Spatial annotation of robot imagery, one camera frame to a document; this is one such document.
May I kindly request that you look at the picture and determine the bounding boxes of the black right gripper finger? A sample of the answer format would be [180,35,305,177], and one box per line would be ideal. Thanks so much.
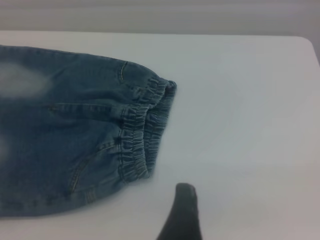
[155,182,202,240]

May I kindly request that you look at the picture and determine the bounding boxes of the blue denim pants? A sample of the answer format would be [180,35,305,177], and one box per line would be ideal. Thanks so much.
[0,44,178,219]

